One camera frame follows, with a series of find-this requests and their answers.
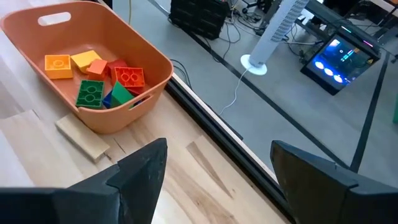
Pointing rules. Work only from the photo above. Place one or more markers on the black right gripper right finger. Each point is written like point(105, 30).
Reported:
point(326, 193)

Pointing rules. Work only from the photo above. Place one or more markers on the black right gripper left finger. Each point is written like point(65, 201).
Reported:
point(93, 199)

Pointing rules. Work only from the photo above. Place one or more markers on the blue block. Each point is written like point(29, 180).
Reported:
point(138, 102)
point(107, 100)

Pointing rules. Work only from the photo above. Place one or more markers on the green rectangular brick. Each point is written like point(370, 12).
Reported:
point(81, 93)

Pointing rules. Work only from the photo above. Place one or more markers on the small green wedge block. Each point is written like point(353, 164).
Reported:
point(121, 93)

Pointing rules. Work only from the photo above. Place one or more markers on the orange rectangular brick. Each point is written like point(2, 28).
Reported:
point(129, 81)

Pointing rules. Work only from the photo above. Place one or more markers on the amber square brick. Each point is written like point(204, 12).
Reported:
point(58, 73)

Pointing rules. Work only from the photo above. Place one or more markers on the small red block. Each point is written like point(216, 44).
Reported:
point(117, 64)

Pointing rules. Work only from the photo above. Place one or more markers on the yellow square brick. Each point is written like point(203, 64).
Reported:
point(84, 58)

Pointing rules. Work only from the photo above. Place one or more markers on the flat wooden plank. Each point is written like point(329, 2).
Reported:
point(82, 137)

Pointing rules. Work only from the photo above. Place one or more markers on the glass computer case with lights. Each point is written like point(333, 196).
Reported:
point(337, 62)

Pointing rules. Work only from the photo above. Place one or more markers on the orange plastic basket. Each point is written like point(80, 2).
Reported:
point(130, 40)

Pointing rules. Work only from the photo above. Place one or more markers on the white tower fan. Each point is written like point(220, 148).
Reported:
point(273, 34)

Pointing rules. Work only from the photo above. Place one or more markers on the black ribbed equipment case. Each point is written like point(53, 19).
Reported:
point(199, 18)

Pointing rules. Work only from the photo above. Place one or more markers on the black aluminium table frame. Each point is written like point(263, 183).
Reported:
point(217, 133)

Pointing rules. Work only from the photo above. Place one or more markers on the dark desk frame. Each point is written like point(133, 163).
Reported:
point(326, 15)

